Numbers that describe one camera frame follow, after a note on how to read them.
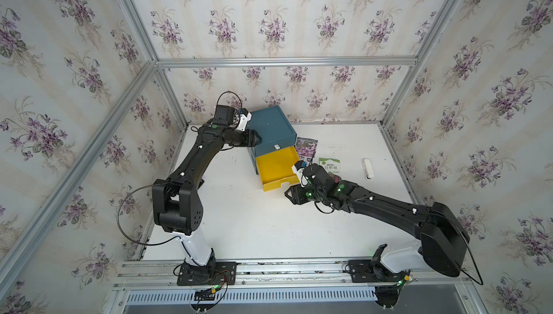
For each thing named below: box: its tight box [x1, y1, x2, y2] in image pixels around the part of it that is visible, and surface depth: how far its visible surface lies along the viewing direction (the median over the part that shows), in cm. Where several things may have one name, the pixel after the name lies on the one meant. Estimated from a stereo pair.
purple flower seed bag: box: [295, 136, 319, 166], surface depth 110 cm
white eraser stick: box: [363, 158, 375, 180], surface depth 100 cm
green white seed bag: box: [318, 157, 341, 176], surface depth 106 cm
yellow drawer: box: [255, 145, 301, 192], surface depth 93 cm
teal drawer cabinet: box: [247, 105, 298, 176], surface depth 90 cm
